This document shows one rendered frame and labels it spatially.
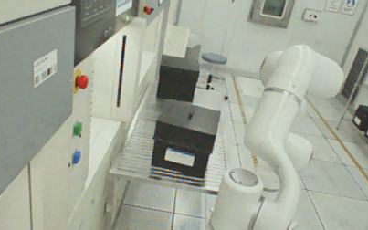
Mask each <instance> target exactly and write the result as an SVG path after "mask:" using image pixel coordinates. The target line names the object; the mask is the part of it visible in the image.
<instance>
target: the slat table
mask: <svg viewBox="0 0 368 230"><path fill-rule="evenodd" d="M157 87H158V81H154V80H150V82H149V85H148V87H147V90H146V91H145V92H144V95H143V97H142V101H141V102H140V106H139V107H138V109H137V112H136V113H135V114H134V117H133V120H132V121H131V125H130V128H129V129H128V130H127V134H126V135H125V137H124V140H123V142H122V145H121V147H120V149H119V151H118V153H117V156H116V157H115V159H114V162H113V164H112V166H111V168H110V173H109V181H108V189H107V204H111V211H105V226H104V230H114V228H115V226H116V224H117V221H118V219H119V216H120V212H121V209H122V205H123V203H124V199H125V196H126V194H127V191H128V189H129V186H130V182H131V181H134V182H141V183H148V184H156V185H159V186H167V187H171V188H174V189H182V190H186V191H190V192H198V193H205V198H206V228H207V227H208V224H209V194H212V195H216V196H217V194H218V192H219V187H217V186H220V183H221V180H218V179H222V177H223V172H225V171H226V169H229V168H231V159H230V154H229V144H228V139H227V135H226V121H225V116H224V107H223V101H222V97H221V93H219V92H212V91H209V90H204V89H195V95H194V101H193V103H190V102H186V103H189V104H194V105H196V106H199V105H200V106H199V107H205V108H209V109H211V110H219V111H221V116H220V120H219V123H220V124H219V125H220V126H219V125H218V130H217V133H218V134H217V135H216V137H217V138H219V139H216V141H215V145H214V147H215V148H214V150H215V151H213V152H214V153H213V154H210V156H209V158H212V159H209V161H210V162H208V164H207V167H206V172H205V177H204V179H202V178H199V177H196V176H192V175H189V174H184V173H180V172H175V171H173V172H169V171H171V170H169V169H165V170H162V169H163V168H162V167H156V166H153V165H151V164H149V163H151V162H152V161H149V160H151V159H152V149H153V144H154V140H153V139H152V137H153V136H154V129H155V124H156V120H157V118H158V117H159V115H160V114H161V113H162V111H163V110H164V107H165V106H166V104H167V103H166V102H169V100H168V99H159V98H156V96H157V93H156V92H157ZM198 97H199V98H198ZM209 98H210V99H209ZM156 100H157V101H156ZM159 101H160V102H159ZM157 102H158V103H157ZM211 102H212V103H211ZM161 103H162V104H161ZM197 103H198V104H197ZM152 105H153V106H152ZM208 105H209V106H208ZM145 106H147V107H145ZM156 106H157V107H156ZM212 106H213V107H212ZM153 107H154V108H153ZM211 107H212V108H211ZM150 110H151V111H150ZM143 111H144V112H143ZM150 112H151V113H150ZM142 113H143V114H142ZM149 114H151V115H149ZM153 115H154V116H153ZM153 117H154V118H153ZM142 121H143V122H142ZM149 123H151V124H149ZM143 124H144V125H143ZM147 125H149V126H147ZM137 126H140V127H137ZM151 126H152V127H151ZM219 127H221V128H219ZM135 128H137V129H135ZM149 128H150V129H149ZM138 129H139V130H138ZM152 129H153V130H152ZM147 132H148V133H147ZM135 133H137V134H135ZM150 133H151V134H150ZM132 135H133V136H132ZM147 135H149V136H147ZM135 136H137V137H135ZM150 136H152V137H150ZM219 136H221V137H219ZM132 138H133V139H132ZM146 138H149V139H146ZM135 139H137V140H135ZM137 141H139V142H137ZM217 142H218V143H217ZM129 143H130V144H129ZM145 143H147V144H145ZM219 143H221V144H219ZM135 144H138V145H135ZM216 145H219V146H216ZM128 146H129V147H128ZM144 146H145V147H144ZM220 146H222V147H220ZM133 147H136V148H133ZM137 148H139V149H137ZM217 148H219V149H217ZM127 149H129V150H127ZM145 149H147V150H145ZM131 150H133V151H131ZM135 151H136V152H135ZM217 151H219V152H217ZM127 152H129V153H127ZM131 153H134V154H131ZM150 153H151V154H150ZM217 153H219V154H217ZM140 154H141V155H140ZM124 155H127V156H130V157H127V156H124ZM142 155H145V156H142ZM212 155H214V156H212ZM215 156H217V157H215ZM134 157H136V158H134ZM223 157H224V158H223ZM139 158H141V159H139ZM126 159H130V160H133V161H130V160H126ZM218 159H220V160H218ZM221 160H223V161H221ZM124 162H127V163H124ZM220 162H221V163H220ZM128 163H131V164H128ZM136 164H140V165H142V166H140V165H136ZM213 164H215V165H213ZM120 165H122V166H120ZM217 165H219V166H217ZM126 166H130V167H131V168H130V167H126ZM220 166H223V167H220ZM151 167H154V168H158V169H154V168H151ZM209 167H212V168H209ZM135 168H137V169H135ZM213 168H216V169H213ZM119 169H123V170H127V171H130V172H126V171H123V170H119ZM220 169H224V170H220ZM145 170H149V171H152V172H149V171H145ZM166 170H169V171H166ZM208 170H209V171H211V172H209V171H208ZM136 172H139V173H136ZM145 173H146V174H145ZM163 173H167V174H163ZM149 174H153V175H157V176H152V175H149ZM171 174H174V175H179V176H174V175H171ZM212 174H215V175H212ZM217 175H219V176H217ZM160 176H164V177H169V178H172V179H167V178H164V177H160ZM182 176H186V177H190V178H194V179H190V178H186V177H182ZM209 177H211V178H214V179H211V178H209ZM116 178H118V179H125V180H128V181H127V184H126V186H125V189H124V193H123V194H122V199H121V201H120V206H119V208H118V209H117V214H116V215H115V217H114V221H113V224H112V226H111V221H112V208H113V202H114V189H115V182H116ZM175 179H180V180H184V181H187V182H183V181H179V180H175ZM197 179H202V180H197ZM190 182H195V183H190ZM212 182H216V183H212ZM197 183H201V184H197ZM209 184H210V185H213V186H209ZM107 204H106V209H107Z"/></svg>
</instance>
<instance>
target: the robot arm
mask: <svg viewBox="0 0 368 230"><path fill-rule="evenodd" d="M260 77H261V82H262V84H263V85H264V92H263V93H262V95H261V98H260V100H259V101H258V105H257V108H256V109H255V111H254V114H253V116H252V117H251V121H250V122H249V124H248V127H247V131H246V133H245V135H244V144H245V146H246V147H247V148H248V149H249V150H250V151H251V152H253V153H254V154H256V155H257V157H258V158H260V159H261V160H263V161H264V162H263V163H260V164H258V165H257V167H256V168H255V170H254V172H252V171H251V170H249V169H246V168H243V167H231V168H229V169H226V171H225V172H224V174H223V177H222V179H221V184H220V186H219V192H218V194H217V197H216V203H215V206H214V211H213V213H212V216H211V221H210V224H209V226H208V227H207V228H206V230H289V228H290V224H291V223H292V221H293V216H294V214H295V213H296V209H297V206H298V204H299V198H300V184H299V177H298V175H297V174H296V172H298V171H300V170H301V169H303V168H305V167H306V166H307V165H308V164H310V160H311V159H312V157H313V147H312V145H311V144H310V141H308V140H306V139H304V138H303V137H300V136H298V135H296V134H292V132H293V131H295V130H296V129H297V128H298V127H299V126H300V123H301V122H302V120H303V117H304V114H305V112H306V100H305V99H304V98H303V97H304V96H305V94H306V95H310V96H312V97H317V98H321V99H329V98H332V97H335V95H338V93H339V92H340V91H341V89H342V85H343V82H344V80H345V79H344V75H343V72H342V69H341V67H340V66H339V65H338V64H337V63H336V62H334V61H332V60H330V59H329V58H327V57H325V56H323V55H320V54H318V53H317V52H314V51H313V50H312V49H311V48H310V47H308V46H306V45H294V46H292V47H289V48H288V49H286V50H285V51H284V52H283V51H275V52H271V53H270V54H269V55H267V56H266V57H265V59H264V61H263V62H262V64H261V68H260Z"/></svg>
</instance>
